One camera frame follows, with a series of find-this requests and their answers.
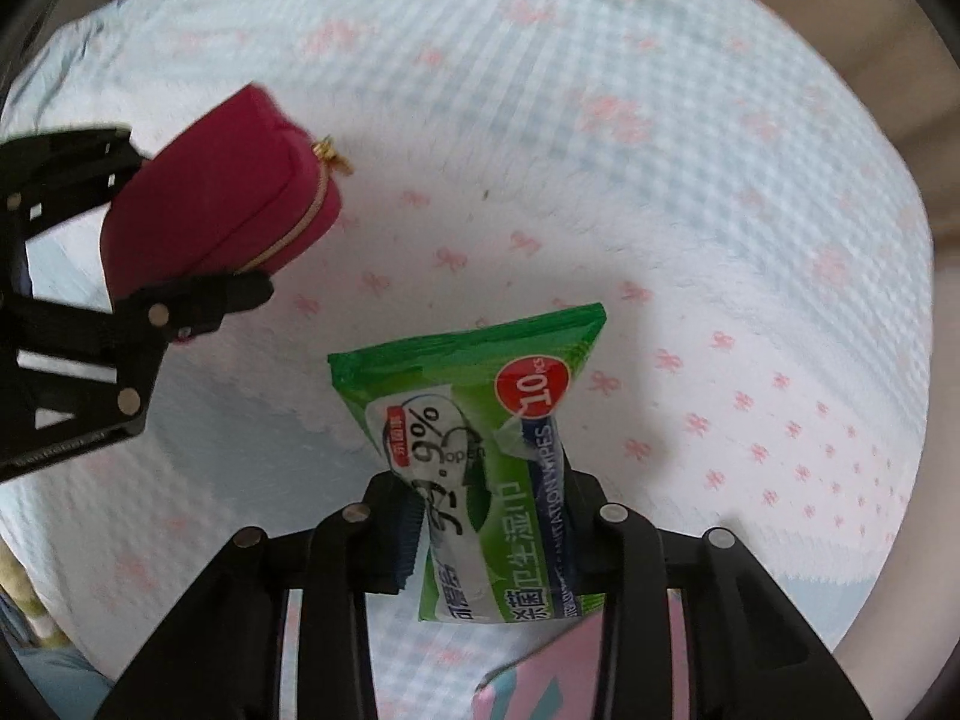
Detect magenta zip pouch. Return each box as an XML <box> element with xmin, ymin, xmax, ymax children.
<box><xmin>99</xmin><ymin>85</ymin><xmax>347</xmax><ymax>309</ymax></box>

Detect green wet wipes pack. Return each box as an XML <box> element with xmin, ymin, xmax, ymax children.
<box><xmin>327</xmin><ymin>304</ymin><xmax>607</xmax><ymax>624</ymax></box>

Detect pink cardboard box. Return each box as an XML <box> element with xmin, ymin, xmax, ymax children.
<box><xmin>470</xmin><ymin>586</ymin><xmax>692</xmax><ymax>720</ymax></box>

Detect light blue patterned bedsheet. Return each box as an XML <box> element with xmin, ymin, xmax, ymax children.
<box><xmin>2</xmin><ymin>0</ymin><xmax>932</xmax><ymax>718</ymax></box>

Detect beige curtain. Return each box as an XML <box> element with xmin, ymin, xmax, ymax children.
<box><xmin>636</xmin><ymin>0</ymin><xmax>960</xmax><ymax>257</ymax></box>

